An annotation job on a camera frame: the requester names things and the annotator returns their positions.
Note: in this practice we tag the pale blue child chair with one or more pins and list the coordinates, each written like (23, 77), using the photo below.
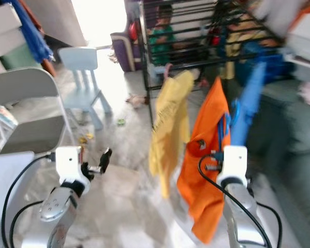
(78, 58)

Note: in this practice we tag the orange shirt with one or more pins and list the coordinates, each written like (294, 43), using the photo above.
(201, 175)

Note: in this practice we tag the purple armchair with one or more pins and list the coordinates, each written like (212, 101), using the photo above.
(124, 51)

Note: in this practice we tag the blue umbrella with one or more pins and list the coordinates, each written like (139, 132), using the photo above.
(33, 31)

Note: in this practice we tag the child in green shirt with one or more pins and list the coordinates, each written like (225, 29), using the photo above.
(161, 37)

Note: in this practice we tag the grey folding chair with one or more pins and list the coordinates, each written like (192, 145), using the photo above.
(31, 134)

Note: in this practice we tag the grey green leather sofa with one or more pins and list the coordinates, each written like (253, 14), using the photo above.
(289, 139)

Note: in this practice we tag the blue shirt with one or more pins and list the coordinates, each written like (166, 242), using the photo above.
(250, 98)

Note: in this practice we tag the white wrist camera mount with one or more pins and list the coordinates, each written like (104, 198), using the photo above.
(70, 163)
(235, 161)

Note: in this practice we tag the black drying rack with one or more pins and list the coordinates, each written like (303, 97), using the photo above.
(144, 67)

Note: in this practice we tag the white folding table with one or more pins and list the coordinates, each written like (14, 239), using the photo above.
(5, 206)

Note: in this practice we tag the small green toy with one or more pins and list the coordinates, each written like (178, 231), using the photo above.
(121, 122)

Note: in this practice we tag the blue plastic hanger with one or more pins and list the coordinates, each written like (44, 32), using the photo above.
(222, 132)

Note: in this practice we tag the yellow shirt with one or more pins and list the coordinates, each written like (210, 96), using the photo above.
(168, 129)

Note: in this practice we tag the white plastic appliance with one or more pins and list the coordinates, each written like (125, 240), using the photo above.
(305, 36)

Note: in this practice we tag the red cushion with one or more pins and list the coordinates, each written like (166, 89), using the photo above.
(133, 31)

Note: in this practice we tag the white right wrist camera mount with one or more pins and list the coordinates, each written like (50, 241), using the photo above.
(235, 161)

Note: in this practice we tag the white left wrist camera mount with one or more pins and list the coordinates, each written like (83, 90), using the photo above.
(70, 163)

